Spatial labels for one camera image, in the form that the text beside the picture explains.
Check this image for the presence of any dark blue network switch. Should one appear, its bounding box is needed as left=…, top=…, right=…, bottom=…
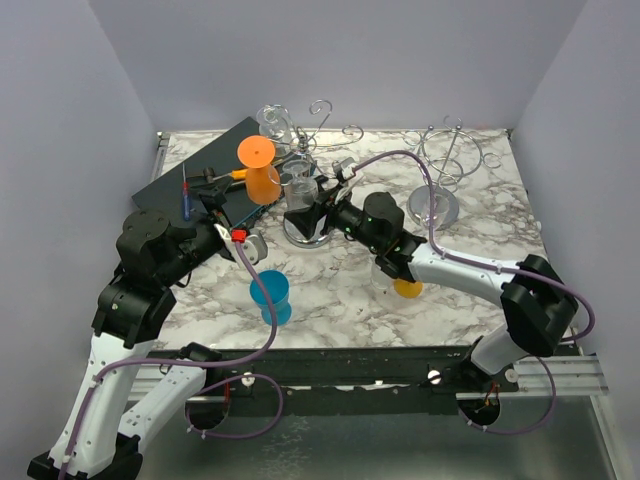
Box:
left=133, top=117, right=275, bottom=228

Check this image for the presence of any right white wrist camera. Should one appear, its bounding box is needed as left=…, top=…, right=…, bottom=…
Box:
left=332, top=157, right=357, bottom=203

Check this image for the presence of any grey metal faucet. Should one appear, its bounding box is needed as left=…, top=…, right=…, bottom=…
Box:
left=201, top=167, right=246, bottom=191

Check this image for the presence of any yellow plastic goblet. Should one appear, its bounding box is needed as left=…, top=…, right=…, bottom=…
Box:
left=393, top=278, right=423, bottom=299

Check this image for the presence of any orange plastic goblet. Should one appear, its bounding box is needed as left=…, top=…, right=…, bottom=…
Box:
left=237, top=135, right=281, bottom=205

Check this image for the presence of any chrome wine glass rack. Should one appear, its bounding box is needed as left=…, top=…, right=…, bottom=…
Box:
left=257, top=99, right=365, bottom=250
left=402, top=117, right=502, bottom=230

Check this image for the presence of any clear patterned wine glass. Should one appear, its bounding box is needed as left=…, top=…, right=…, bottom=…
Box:
left=256, top=104, right=294, bottom=156

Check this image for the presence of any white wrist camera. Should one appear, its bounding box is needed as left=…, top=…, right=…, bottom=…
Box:
left=214, top=224, right=268, bottom=265
left=332, top=157, right=357, bottom=203

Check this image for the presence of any aluminium rail frame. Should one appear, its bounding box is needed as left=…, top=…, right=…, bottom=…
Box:
left=54, top=130, right=621, bottom=480

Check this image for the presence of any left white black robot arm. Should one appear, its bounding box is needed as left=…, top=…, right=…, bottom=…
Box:
left=27, top=182, right=232, bottom=479

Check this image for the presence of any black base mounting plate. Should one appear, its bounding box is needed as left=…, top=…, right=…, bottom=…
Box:
left=177, top=343, right=518, bottom=417

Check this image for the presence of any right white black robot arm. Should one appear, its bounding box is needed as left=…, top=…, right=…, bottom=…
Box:
left=284, top=187, right=578, bottom=392

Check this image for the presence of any blue plastic goblet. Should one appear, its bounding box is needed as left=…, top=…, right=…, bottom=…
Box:
left=249, top=270, right=292, bottom=326

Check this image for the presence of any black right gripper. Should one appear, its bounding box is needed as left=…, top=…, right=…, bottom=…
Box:
left=285, top=184, right=383, bottom=254

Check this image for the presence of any blue handled screwdriver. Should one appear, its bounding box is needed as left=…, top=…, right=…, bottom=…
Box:
left=181, top=163, right=191, bottom=222

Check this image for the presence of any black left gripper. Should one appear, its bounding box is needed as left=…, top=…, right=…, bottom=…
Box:
left=160, top=177, right=236, bottom=285

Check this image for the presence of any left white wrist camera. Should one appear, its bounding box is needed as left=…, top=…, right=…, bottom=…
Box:
left=214, top=224, right=268, bottom=265

